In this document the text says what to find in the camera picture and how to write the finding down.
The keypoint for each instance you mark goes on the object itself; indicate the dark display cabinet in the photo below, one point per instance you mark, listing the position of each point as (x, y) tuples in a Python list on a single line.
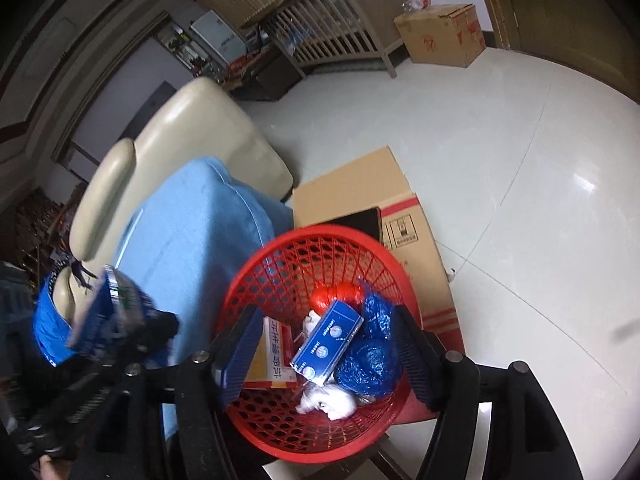
[(40, 225)]

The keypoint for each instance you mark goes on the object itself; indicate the orange and white carton box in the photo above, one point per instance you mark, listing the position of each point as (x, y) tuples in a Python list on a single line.
[(272, 355)]

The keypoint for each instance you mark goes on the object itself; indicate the white appliance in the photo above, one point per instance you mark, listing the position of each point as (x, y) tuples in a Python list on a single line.
[(217, 35)]

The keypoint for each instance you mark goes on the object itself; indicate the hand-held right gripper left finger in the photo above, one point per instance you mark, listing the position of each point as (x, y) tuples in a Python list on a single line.
[(240, 355)]

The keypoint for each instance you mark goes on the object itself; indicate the blue foil packet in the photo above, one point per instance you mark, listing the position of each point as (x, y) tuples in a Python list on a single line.
[(107, 310)]

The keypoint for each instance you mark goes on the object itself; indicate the blue jacket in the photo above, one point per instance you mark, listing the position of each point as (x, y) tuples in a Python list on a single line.
[(47, 330)]

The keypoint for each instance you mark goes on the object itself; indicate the flattened cardboard box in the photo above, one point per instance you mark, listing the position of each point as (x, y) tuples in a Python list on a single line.
[(350, 185)]

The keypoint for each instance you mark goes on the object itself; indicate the red plastic bag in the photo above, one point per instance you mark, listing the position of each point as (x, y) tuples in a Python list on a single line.
[(332, 296)]

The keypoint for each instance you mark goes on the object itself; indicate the white tissue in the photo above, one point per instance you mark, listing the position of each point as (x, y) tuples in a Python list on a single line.
[(325, 400), (311, 321)]

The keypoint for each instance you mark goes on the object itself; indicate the wooden crib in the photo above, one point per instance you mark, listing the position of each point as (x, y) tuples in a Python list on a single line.
[(370, 10)]

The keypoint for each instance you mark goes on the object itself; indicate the brown cardboard box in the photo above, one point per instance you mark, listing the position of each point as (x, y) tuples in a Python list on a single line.
[(440, 40)]

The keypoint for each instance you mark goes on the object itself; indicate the blue tablecloth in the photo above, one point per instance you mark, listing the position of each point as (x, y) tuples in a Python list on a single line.
[(200, 240)]

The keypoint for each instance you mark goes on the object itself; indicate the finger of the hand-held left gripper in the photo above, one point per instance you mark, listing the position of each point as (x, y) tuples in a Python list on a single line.
[(160, 327)]

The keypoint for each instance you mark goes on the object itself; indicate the small blue box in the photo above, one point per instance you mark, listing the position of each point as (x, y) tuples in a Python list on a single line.
[(325, 342)]

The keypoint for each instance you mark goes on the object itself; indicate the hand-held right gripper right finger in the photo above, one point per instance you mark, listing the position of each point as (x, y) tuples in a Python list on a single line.
[(415, 355)]

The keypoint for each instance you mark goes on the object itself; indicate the clear plastic bottle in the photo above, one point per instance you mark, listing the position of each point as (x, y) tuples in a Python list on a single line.
[(415, 4)]

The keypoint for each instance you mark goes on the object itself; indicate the red plastic basket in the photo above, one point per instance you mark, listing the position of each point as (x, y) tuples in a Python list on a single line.
[(320, 435)]

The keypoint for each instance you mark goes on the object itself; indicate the beige leather sofa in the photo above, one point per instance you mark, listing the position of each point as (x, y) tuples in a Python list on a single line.
[(200, 130)]

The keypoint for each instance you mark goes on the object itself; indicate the blue plastic bag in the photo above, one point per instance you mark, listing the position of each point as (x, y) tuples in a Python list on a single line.
[(370, 355)]

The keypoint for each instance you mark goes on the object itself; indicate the dark wooden door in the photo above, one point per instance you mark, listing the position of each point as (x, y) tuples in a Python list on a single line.
[(565, 10)]

